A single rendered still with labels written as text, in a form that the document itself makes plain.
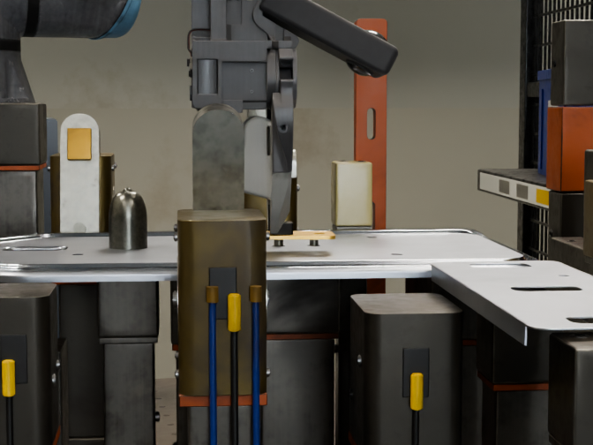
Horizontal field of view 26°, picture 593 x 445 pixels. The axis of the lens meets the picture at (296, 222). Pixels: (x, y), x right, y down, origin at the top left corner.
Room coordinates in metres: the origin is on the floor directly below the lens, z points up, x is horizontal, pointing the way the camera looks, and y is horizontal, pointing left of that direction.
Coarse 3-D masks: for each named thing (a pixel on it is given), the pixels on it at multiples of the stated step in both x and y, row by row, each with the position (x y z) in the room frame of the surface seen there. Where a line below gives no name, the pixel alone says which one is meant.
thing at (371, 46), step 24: (264, 0) 1.00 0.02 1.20; (288, 0) 1.00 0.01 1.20; (288, 24) 1.01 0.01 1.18; (312, 24) 1.01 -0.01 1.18; (336, 24) 1.01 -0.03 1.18; (336, 48) 1.01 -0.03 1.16; (360, 48) 1.01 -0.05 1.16; (384, 48) 1.01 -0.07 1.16; (360, 72) 1.02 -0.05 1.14; (384, 72) 1.01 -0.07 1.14
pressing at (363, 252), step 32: (0, 256) 1.00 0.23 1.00; (32, 256) 1.00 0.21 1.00; (64, 256) 1.00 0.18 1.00; (96, 256) 1.00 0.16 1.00; (128, 256) 1.00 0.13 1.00; (160, 256) 1.00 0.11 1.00; (288, 256) 1.00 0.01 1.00; (320, 256) 1.00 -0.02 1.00; (352, 256) 1.00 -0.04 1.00; (384, 256) 1.00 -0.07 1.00; (416, 256) 1.00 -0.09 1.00; (448, 256) 1.00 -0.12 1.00; (480, 256) 1.00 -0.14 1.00; (512, 256) 1.00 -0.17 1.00
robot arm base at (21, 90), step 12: (0, 48) 1.61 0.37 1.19; (12, 48) 1.63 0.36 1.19; (0, 60) 1.61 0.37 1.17; (12, 60) 1.63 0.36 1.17; (0, 72) 1.60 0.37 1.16; (12, 72) 1.62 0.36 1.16; (24, 72) 1.65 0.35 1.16; (0, 84) 1.60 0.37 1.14; (12, 84) 1.62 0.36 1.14; (24, 84) 1.63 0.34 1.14; (0, 96) 1.59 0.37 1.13; (12, 96) 1.62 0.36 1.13; (24, 96) 1.63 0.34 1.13
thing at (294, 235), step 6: (288, 222) 1.02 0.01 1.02; (282, 228) 1.02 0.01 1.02; (288, 228) 1.02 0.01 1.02; (270, 234) 1.02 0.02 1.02; (276, 234) 1.02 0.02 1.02; (282, 234) 1.02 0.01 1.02; (288, 234) 1.02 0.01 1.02; (294, 234) 1.02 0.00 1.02; (300, 234) 1.02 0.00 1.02; (306, 234) 1.02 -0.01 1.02; (312, 234) 1.02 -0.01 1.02; (318, 234) 1.02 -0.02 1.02; (324, 234) 1.02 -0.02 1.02; (330, 234) 1.03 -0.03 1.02
